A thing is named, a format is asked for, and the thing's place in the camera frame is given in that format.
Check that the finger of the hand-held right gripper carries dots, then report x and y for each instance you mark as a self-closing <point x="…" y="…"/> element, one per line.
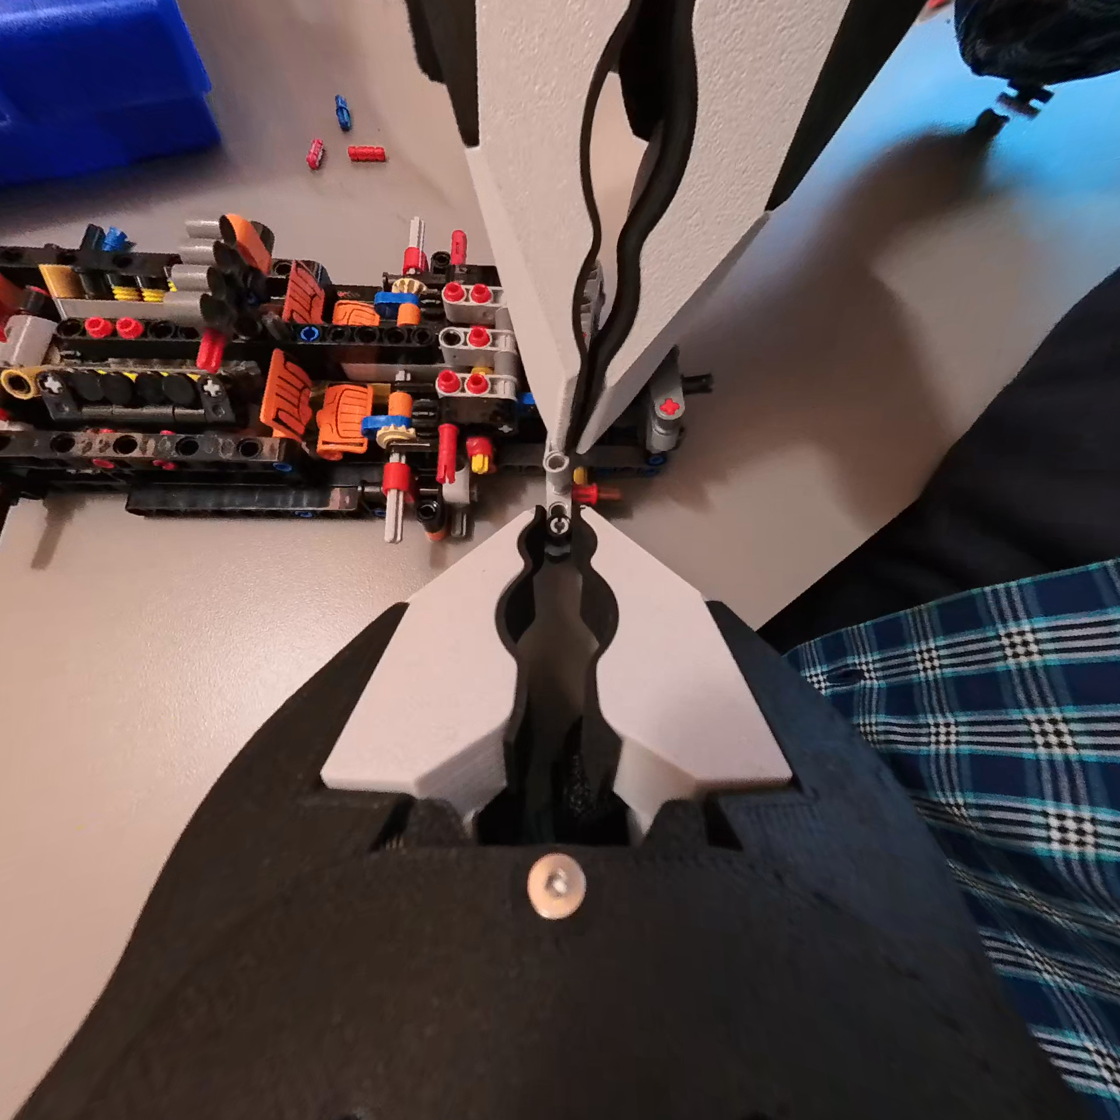
<point x="533" y="176"/>
<point x="726" y="176"/>

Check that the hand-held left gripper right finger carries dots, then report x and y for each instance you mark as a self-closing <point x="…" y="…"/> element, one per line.
<point x="691" y="701"/>

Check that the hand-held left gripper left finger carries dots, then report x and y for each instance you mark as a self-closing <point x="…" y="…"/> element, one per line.
<point x="420" y="701"/>

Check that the black lego pin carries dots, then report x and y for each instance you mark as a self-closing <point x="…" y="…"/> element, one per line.
<point x="557" y="532"/>

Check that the black lego technic model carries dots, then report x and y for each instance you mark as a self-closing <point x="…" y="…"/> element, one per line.
<point x="350" y="334"/>

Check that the red lego pin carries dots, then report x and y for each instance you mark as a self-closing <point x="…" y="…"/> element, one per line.
<point x="315" y="153"/>
<point x="365" y="153"/>

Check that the blue lego pin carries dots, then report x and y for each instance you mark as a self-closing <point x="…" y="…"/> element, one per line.
<point x="342" y="112"/>

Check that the blue plaid shirt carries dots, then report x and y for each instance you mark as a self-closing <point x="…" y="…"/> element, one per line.
<point x="1006" y="788"/>

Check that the black trousers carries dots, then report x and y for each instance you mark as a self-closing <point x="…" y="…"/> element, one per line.
<point x="1006" y="491"/>

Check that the blue plastic bin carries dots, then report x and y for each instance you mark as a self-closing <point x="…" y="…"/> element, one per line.
<point x="96" y="79"/>

